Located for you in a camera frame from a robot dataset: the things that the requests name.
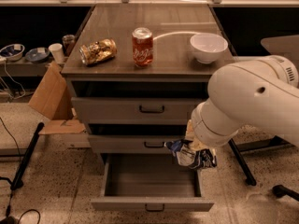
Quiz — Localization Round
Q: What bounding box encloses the brown cardboard box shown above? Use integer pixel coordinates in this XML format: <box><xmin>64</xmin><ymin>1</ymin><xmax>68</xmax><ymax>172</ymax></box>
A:
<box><xmin>29</xmin><ymin>62</ymin><xmax>85</xmax><ymax>135</ymax></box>

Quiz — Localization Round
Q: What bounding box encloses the white cable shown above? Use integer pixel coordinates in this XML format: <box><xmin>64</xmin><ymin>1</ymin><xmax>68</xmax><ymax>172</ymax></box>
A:
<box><xmin>0</xmin><ymin>59</ymin><xmax>27</xmax><ymax>101</ymax></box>

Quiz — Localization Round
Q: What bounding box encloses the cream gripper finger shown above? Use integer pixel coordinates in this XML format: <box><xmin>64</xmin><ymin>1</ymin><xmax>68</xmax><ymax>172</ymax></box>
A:
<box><xmin>185</xmin><ymin>119</ymin><xmax>194</xmax><ymax>141</ymax></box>

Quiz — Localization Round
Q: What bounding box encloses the black floor cable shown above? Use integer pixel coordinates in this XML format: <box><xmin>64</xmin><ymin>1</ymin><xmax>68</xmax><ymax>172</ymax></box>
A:
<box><xmin>0</xmin><ymin>117</ymin><xmax>42</xmax><ymax>224</ymax></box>

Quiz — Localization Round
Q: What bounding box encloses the grey bottom drawer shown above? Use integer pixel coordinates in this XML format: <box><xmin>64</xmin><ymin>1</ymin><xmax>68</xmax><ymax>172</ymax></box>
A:
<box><xmin>92</xmin><ymin>154</ymin><xmax>213</xmax><ymax>212</ymax></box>

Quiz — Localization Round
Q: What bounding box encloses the grey top drawer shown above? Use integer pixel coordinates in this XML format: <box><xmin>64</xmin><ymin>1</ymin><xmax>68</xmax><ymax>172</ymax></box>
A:
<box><xmin>72</xmin><ymin>97</ymin><xmax>200</xmax><ymax>125</ymax></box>

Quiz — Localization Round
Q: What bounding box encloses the blue chip bag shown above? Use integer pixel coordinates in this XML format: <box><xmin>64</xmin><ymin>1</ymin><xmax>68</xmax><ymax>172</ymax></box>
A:
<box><xmin>164</xmin><ymin>139</ymin><xmax>217</xmax><ymax>170</ymax></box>

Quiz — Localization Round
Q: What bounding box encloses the white paper cup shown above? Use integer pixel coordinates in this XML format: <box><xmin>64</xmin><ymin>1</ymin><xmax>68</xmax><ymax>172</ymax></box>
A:
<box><xmin>49</xmin><ymin>43</ymin><xmax>64</xmax><ymax>63</ymax></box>

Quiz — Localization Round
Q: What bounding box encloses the blue bowl left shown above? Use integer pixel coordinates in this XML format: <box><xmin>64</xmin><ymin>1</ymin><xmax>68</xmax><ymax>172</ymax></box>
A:
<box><xmin>0</xmin><ymin>44</ymin><xmax>25</xmax><ymax>62</ymax></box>

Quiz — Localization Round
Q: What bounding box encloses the black stand leg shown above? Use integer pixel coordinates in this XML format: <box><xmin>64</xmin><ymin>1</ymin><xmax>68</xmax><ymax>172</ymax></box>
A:
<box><xmin>228</xmin><ymin>139</ymin><xmax>256</xmax><ymax>186</ymax></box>
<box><xmin>10</xmin><ymin>122</ymin><xmax>44</xmax><ymax>190</ymax></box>

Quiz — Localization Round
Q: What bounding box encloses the grey drawer cabinet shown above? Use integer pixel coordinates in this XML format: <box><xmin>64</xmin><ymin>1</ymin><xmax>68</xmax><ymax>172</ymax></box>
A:
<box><xmin>63</xmin><ymin>3</ymin><xmax>234</xmax><ymax>161</ymax></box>

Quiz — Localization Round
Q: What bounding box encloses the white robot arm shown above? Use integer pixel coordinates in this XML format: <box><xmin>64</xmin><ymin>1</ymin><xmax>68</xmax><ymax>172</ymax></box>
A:
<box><xmin>191</xmin><ymin>55</ymin><xmax>299</xmax><ymax>147</ymax></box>

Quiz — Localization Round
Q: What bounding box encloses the dark glass jar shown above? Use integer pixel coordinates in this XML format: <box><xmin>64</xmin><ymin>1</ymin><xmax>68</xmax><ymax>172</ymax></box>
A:
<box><xmin>62</xmin><ymin>35</ymin><xmax>76</xmax><ymax>55</ymax></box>

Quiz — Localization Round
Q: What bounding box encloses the blue bowl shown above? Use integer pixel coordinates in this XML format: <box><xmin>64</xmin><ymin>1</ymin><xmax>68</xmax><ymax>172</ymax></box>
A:
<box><xmin>0</xmin><ymin>44</ymin><xmax>25</xmax><ymax>62</ymax></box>
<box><xmin>25</xmin><ymin>48</ymin><xmax>50</xmax><ymax>63</ymax></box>

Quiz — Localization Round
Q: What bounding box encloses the grey drawer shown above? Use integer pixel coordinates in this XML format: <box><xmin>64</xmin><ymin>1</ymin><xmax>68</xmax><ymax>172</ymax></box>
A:
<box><xmin>88</xmin><ymin>135</ymin><xmax>182</xmax><ymax>154</ymax></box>
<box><xmin>72</xmin><ymin>97</ymin><xmax>200</xmax><ymax>125</ymax></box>
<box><xmin>92</xmin><ymin>154</ymin><xmax>213</xmax><ymax>212</ymax></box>

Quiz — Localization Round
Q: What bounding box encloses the black chair base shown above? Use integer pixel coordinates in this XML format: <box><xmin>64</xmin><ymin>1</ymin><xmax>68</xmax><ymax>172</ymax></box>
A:
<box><xmin>272</xmin><ymin>185</ymin><xmax>299</xmax><ymax>202</ymax></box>

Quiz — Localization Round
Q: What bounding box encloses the red soda can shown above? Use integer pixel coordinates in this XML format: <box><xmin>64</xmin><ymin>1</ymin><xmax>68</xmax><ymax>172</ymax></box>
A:
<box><xmin>132</xmin><ymin>27</ymin><xmax>153</xmax><ymax>67</ymax></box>

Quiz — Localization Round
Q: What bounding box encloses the dark side table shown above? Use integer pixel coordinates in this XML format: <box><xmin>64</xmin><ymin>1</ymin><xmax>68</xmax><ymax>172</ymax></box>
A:
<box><xmin>261</xmin><ymin>35</ymin><xmax>299</xmax><ymax>63</ymax></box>

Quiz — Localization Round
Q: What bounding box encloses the white bowl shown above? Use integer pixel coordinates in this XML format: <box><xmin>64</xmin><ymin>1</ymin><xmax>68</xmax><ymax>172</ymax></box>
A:
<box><xmin>190</xmin><ymin>33</ymin><xmax>228</xmax><ymax>63</ymax></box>

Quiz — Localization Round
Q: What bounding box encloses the black right stand leg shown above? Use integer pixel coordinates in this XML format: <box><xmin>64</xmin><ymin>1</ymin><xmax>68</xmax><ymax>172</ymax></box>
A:
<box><xmin>228</xmin><ymin>139</ymin><xmax>256</xmax><ymax>186</ymax></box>

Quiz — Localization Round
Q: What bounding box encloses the black left stand leg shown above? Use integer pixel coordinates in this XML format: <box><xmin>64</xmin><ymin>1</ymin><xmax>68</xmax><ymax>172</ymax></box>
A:
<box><xmin>10</xmin><ymin>122</ymin><xmax>44</xmax><ymax>190</ymax></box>

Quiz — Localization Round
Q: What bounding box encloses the grey middle drawer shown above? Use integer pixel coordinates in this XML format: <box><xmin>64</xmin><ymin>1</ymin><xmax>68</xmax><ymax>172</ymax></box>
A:
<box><xmin>88</xmin><ymin>135</ymin><xmax>182</xmax><ymax>154</ymax></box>

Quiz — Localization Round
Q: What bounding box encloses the blue bowl right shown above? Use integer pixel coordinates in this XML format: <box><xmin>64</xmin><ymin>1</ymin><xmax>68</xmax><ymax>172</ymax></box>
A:
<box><xmin>25</xmin><ymin>48</ymin><xmax>50</xmax><ymax>63</ymax></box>

